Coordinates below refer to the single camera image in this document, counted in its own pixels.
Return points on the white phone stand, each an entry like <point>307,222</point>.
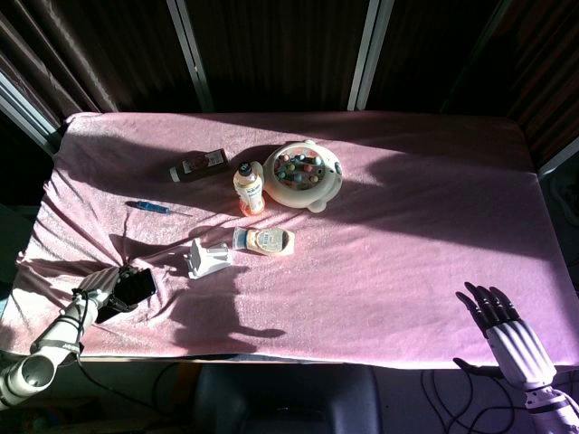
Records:
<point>208,262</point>

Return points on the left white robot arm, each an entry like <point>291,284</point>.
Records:
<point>50,348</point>

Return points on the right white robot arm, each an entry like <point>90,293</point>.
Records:
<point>556,411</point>

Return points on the brown bottle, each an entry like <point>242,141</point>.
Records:
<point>199,165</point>

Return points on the pink tablecloth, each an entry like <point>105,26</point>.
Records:
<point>362,271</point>

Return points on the cream bottle with black cap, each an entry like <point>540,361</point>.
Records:
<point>249,190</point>

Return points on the black chair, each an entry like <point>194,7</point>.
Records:
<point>289,402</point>

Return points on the cream bottle with blue label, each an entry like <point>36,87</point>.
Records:
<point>264,242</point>

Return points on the dark brown curtain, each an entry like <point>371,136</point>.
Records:
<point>90,54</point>
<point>547,68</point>

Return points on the black smartphone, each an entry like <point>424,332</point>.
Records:
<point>147,282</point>

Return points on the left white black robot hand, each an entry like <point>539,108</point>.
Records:
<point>97,287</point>

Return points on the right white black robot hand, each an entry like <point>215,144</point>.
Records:
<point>515,348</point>

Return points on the silver metal frame post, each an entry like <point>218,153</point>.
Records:
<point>561,160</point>
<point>367,59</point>
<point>22,113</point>
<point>192,59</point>

